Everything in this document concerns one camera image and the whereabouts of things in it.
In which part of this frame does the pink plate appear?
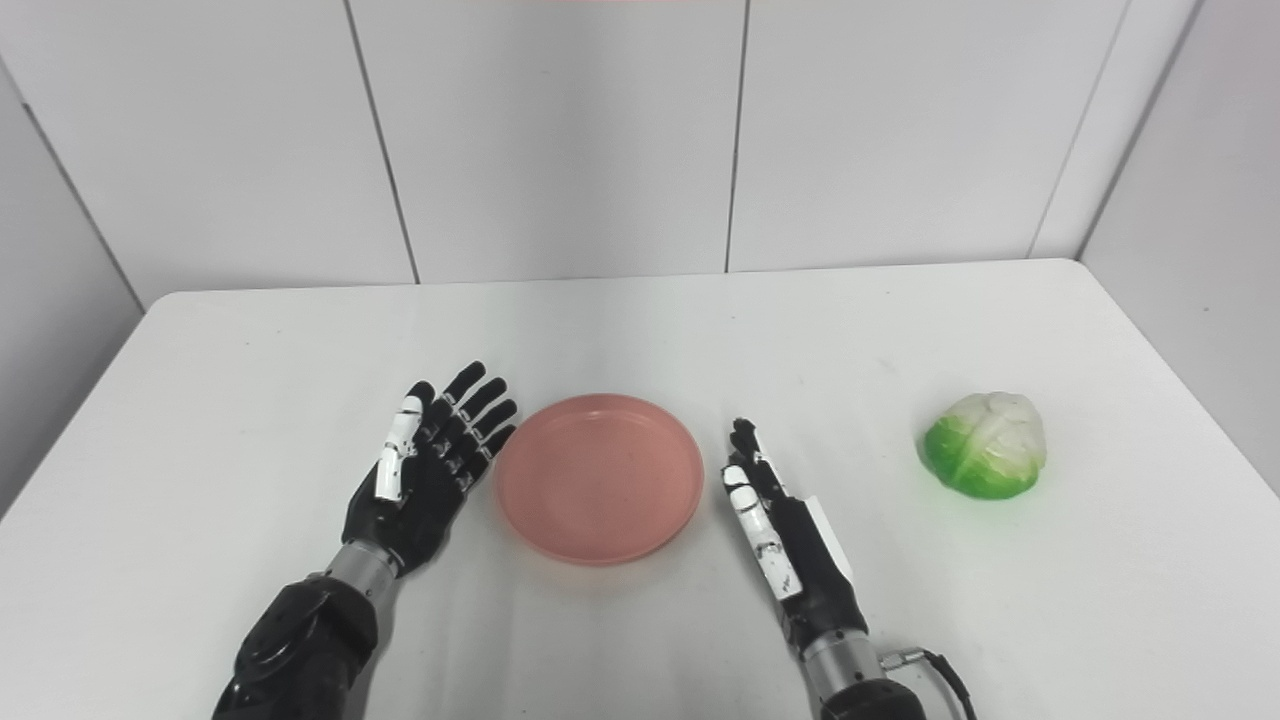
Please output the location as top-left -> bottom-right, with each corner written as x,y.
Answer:
493,393 -> 706,567

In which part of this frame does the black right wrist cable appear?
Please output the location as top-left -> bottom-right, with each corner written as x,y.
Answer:
878,648 -> 979,720

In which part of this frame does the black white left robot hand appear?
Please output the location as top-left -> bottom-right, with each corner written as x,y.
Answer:
341,361 -> 519,579

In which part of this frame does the green white cabbage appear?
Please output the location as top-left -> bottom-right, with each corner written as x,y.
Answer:
918,392 -> 1048,501

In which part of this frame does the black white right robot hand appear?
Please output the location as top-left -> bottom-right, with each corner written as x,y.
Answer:
722,418 -> 869,646

